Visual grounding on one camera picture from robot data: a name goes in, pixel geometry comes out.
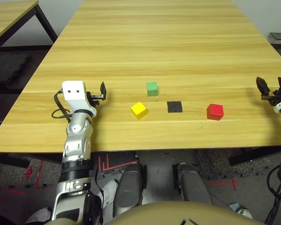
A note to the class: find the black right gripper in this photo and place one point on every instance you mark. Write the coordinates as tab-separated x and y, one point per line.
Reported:
279	96

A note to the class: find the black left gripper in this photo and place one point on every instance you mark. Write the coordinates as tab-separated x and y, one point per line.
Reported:
93	97

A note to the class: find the yellow wooden block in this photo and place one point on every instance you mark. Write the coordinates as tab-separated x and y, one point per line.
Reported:
138	110

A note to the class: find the green wooden block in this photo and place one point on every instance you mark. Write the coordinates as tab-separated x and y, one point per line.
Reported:
152	89

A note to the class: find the red wooden block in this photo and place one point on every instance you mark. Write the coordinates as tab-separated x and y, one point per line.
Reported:
215	112

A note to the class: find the black folding stool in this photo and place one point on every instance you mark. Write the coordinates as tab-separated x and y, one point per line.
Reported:
279	36

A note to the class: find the black square marker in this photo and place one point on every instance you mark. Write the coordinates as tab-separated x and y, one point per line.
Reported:
174	107

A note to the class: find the black foam floor mat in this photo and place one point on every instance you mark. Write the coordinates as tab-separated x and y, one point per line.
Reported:
9	65

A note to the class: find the grey robot left leg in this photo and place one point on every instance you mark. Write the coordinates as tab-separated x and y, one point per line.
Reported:
127	189

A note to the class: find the grey robot leg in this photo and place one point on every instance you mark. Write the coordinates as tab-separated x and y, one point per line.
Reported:
193	185
127	189

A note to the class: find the wooden side table black legs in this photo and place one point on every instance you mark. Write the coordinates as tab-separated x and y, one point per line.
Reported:
7	14

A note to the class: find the small grey floor card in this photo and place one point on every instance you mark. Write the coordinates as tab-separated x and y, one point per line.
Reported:
234	207

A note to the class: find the grey robot right leg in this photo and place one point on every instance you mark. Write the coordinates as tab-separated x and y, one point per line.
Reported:
193	185

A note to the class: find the tan robot torso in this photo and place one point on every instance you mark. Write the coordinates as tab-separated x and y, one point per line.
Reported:
178	214

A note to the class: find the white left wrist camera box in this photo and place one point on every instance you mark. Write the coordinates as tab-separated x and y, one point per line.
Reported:
72	91

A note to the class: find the black main table frame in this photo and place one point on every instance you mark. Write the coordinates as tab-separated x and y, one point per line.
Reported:
248	157

